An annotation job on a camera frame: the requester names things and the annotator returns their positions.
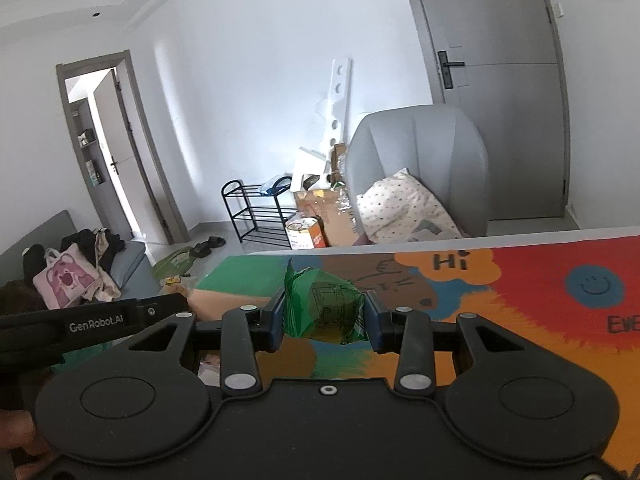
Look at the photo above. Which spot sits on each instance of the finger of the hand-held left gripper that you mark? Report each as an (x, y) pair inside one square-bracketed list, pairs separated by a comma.
[(165, 306)]

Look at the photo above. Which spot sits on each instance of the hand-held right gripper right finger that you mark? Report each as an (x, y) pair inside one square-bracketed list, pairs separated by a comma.
[(375, 327)]

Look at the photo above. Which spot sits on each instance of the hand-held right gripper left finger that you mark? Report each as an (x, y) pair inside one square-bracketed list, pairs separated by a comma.
[(278, 322)]

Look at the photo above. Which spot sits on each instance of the dark green snack packet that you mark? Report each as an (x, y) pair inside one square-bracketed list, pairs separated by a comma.
[(320, 305)]

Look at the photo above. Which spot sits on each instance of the brown cardboard box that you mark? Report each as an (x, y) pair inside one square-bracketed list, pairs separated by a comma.
[(225, 305)]

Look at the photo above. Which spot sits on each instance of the person's left hand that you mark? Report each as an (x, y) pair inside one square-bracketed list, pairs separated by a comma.
[(17, 432)]

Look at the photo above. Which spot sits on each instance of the green frog rug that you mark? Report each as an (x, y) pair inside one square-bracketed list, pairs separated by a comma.
[(175, 262)]

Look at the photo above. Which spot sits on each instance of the dark brown cloth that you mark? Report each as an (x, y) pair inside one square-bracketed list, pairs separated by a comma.
[(20, 297)]

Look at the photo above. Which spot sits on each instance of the pink tote bag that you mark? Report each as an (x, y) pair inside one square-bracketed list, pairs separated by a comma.
[(62, 277)]

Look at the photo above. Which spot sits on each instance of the grey sofa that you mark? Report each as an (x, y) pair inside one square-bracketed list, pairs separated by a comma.
[(127, 265)]

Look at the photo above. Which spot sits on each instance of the beige cloth bag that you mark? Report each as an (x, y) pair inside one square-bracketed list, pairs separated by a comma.
[(105, 280)]

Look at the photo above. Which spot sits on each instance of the dark slippers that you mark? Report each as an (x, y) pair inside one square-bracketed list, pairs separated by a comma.
[(210, 245)]

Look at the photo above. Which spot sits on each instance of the black bag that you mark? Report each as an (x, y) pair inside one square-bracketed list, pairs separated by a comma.
[(32, 257)]

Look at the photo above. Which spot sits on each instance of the orange white bucket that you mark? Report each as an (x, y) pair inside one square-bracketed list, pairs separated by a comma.
[(307, 234)]

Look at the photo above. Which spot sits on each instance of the black clothing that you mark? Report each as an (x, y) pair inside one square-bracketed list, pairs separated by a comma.
[(82, 240)]

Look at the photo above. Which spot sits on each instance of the black shoe rack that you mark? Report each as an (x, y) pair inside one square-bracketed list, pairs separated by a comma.
[(255, 212)]

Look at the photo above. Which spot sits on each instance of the cardboard boxes on floor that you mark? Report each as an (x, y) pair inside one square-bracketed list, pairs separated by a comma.
[(335, 215)]

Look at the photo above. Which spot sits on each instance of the polka dot pillow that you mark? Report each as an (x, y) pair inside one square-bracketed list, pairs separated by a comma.
[(400, 205)]

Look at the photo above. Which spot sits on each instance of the blue item on rack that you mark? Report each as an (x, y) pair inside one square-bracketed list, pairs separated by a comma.
[(275, 186)]

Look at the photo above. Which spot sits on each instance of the colourful printed table mat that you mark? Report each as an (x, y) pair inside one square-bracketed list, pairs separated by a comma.
[(525, 310)]

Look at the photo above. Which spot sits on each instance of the open grey door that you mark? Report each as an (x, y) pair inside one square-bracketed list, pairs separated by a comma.
[(130, 150)]

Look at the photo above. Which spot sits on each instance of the grey bookshelf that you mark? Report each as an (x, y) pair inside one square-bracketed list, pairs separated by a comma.
[(87, 160)]

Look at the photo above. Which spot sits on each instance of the grey chair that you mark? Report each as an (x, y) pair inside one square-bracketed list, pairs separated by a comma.
[(425, 140)]

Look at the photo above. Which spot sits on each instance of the white board with holes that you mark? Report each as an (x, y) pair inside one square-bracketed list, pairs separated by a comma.
[(337, 95)]

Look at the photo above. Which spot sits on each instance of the white wall switch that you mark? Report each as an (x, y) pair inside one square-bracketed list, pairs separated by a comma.
[(560, 9)]

